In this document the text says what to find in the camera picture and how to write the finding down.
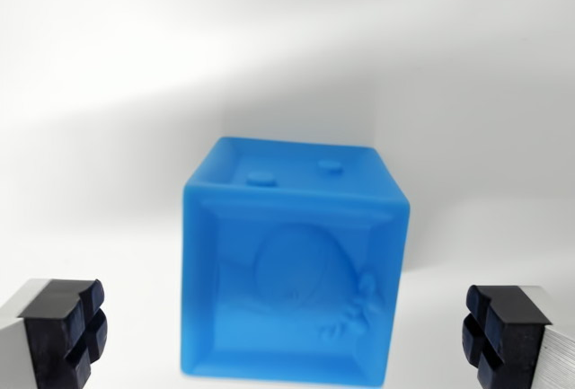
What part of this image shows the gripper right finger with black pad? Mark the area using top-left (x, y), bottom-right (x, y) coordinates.
top-left (460, 284), bottom-right (575, 389)

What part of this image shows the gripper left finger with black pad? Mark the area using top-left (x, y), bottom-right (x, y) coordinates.
top-left (0, 277), bottom-right (109, 389)

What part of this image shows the blue cube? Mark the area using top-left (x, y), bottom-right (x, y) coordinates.
top-left (179, 136), bottom-right (411, 385)

